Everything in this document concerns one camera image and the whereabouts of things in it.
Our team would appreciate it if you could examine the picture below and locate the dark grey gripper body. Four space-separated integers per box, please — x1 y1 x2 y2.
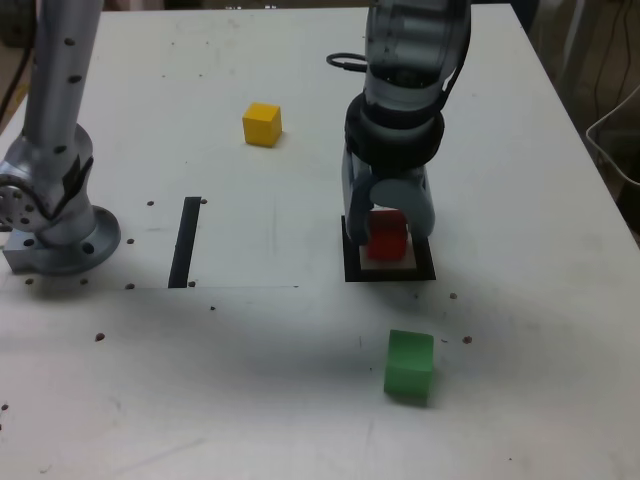
355 159 430 190

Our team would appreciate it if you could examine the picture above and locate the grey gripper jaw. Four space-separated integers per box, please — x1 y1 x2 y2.
341 148 375 247
371 176 437 241

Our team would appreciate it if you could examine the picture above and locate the red cube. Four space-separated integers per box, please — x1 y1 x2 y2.
364 209 407 261

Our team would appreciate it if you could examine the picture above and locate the yellow cube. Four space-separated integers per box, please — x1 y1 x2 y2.
242 102 282 149

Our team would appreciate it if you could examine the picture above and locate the green cube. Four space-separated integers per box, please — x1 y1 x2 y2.
383 328 435 403

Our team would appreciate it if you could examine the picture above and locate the black tape square outline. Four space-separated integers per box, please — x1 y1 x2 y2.
340 214 437 284

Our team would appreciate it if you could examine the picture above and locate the black tape strip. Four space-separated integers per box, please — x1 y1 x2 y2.
167 196 203 290

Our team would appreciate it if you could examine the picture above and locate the white cable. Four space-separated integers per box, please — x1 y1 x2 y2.
585 84 640 189

